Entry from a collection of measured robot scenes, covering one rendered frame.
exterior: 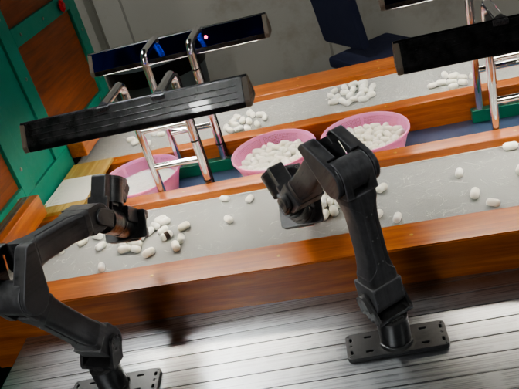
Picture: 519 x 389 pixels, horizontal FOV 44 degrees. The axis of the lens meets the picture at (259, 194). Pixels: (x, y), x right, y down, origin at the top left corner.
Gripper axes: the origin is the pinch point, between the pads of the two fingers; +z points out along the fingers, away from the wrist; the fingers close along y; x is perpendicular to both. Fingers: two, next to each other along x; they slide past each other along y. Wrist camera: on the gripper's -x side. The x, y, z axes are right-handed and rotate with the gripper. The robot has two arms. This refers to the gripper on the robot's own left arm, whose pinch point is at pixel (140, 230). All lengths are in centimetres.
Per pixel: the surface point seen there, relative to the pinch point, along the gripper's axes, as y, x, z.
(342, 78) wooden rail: -49, -57, 81
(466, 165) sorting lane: -80, -7, 26
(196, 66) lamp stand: -9, -53, 34
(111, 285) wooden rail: 8.9, 12.1, -0.2
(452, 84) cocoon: -84, -40, 63
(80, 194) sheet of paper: 34, -21, 36
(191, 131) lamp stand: -8.5, -29.4, 22.9
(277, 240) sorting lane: -31.0, 6.6, 10.2
